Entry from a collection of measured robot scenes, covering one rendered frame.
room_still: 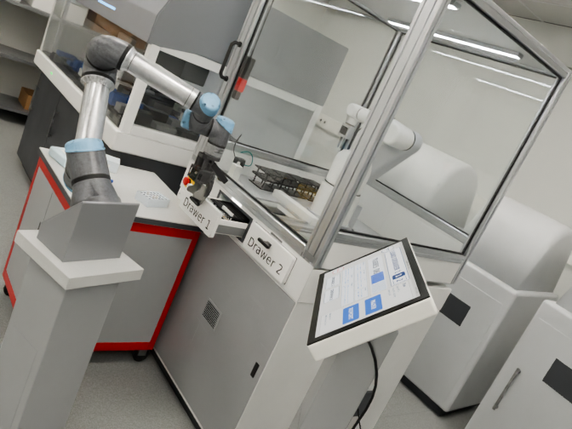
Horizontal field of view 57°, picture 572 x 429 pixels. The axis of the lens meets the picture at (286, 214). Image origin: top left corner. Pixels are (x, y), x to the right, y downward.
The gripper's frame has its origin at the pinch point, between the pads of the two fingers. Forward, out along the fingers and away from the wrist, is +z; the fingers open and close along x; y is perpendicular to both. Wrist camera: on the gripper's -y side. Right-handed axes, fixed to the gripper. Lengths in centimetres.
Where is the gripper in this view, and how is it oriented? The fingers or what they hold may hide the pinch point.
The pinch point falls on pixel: (197, 201)
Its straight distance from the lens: 215.4
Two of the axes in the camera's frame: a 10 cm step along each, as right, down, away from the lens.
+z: -4.0, 8.8, 2.4
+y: -7.3, -1.5, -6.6
